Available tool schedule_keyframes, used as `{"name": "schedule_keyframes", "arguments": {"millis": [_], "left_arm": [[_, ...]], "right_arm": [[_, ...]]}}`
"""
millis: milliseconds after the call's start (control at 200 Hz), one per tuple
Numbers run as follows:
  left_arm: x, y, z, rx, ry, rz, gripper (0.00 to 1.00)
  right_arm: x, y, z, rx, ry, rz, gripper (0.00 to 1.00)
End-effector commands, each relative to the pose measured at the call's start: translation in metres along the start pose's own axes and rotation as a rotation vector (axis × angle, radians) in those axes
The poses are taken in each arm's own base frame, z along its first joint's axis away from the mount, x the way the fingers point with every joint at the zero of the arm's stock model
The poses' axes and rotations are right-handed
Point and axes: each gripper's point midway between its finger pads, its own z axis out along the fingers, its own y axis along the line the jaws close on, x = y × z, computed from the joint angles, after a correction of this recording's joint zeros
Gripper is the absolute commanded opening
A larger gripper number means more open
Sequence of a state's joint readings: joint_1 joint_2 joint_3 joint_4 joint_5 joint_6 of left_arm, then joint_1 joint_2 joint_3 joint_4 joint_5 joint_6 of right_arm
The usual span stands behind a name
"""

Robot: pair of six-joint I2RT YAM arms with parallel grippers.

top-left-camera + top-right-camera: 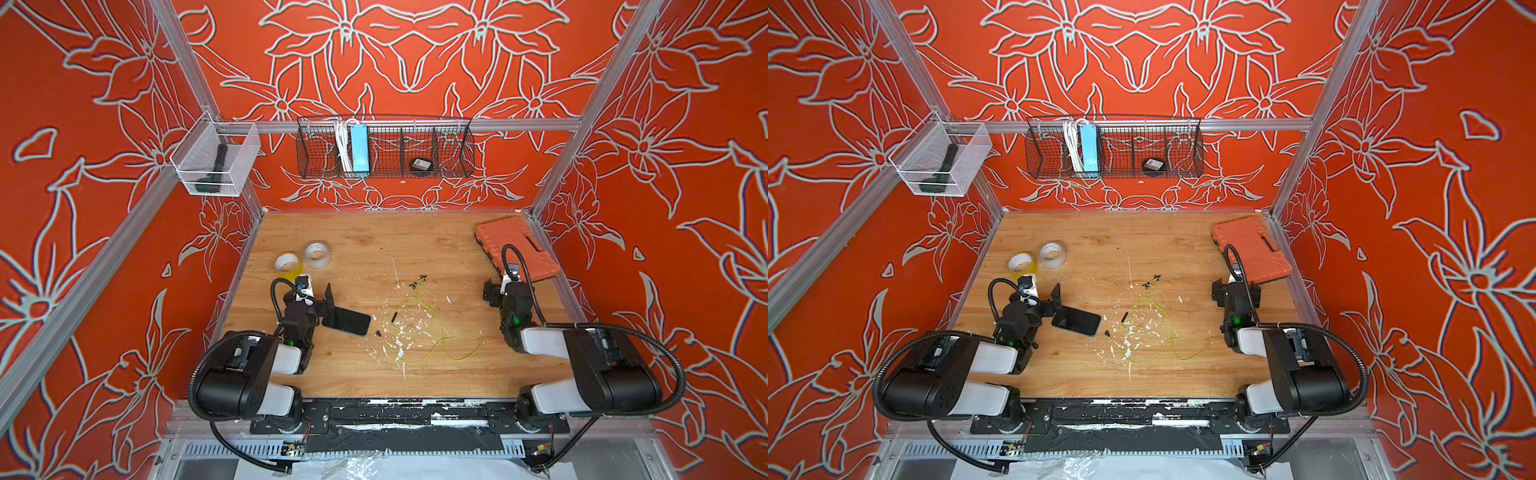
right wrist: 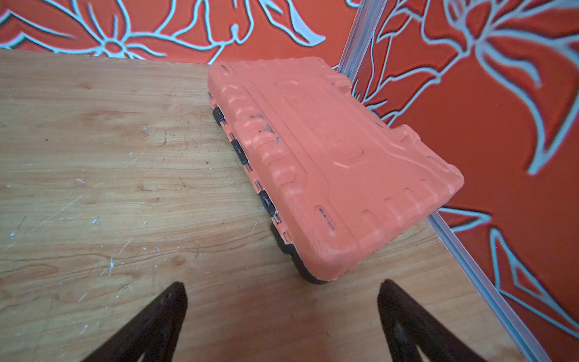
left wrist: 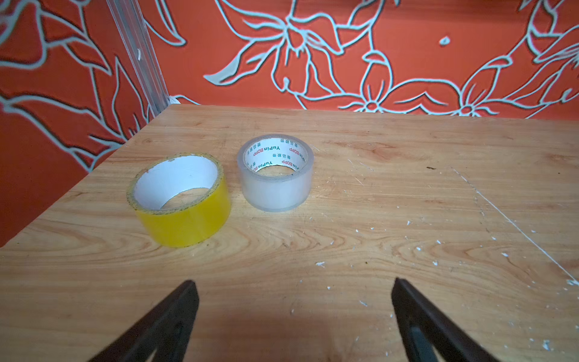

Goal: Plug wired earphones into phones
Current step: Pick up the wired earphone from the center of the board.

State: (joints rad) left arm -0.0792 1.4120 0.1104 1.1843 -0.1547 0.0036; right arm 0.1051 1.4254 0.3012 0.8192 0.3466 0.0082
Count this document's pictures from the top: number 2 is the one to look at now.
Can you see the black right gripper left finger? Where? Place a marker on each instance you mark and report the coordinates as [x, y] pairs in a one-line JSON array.
[[152, 335]]

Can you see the orange plastic tool case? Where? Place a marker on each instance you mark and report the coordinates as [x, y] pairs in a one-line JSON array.
[[337, 183]]

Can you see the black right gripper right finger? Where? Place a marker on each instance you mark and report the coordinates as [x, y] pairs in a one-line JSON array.
[[412, 332]]

